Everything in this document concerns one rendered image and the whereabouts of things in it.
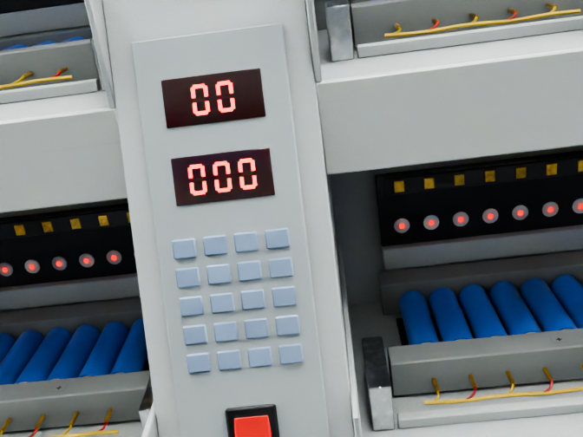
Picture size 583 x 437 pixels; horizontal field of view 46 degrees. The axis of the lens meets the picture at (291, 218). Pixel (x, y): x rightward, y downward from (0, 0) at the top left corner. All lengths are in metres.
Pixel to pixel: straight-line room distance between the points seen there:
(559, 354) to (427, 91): 0.17
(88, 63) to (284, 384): 0.21
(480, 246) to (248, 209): 0.23
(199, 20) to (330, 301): 0.14
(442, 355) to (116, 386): 0.19
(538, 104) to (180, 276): 0.18
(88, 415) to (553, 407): 0.26
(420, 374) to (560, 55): 0.19
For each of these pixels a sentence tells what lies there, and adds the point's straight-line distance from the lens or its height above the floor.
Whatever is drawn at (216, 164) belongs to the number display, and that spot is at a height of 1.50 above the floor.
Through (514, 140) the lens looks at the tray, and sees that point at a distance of 0.34.
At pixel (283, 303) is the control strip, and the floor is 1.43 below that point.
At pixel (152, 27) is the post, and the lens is 0.33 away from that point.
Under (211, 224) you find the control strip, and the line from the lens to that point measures 0.32.
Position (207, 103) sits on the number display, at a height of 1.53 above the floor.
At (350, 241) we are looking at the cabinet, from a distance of 0.52.
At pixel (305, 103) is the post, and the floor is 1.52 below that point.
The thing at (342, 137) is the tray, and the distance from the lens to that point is 0.33.
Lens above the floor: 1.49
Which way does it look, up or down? 3 degrees down
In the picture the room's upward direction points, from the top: 7 degrees counter-clockwise
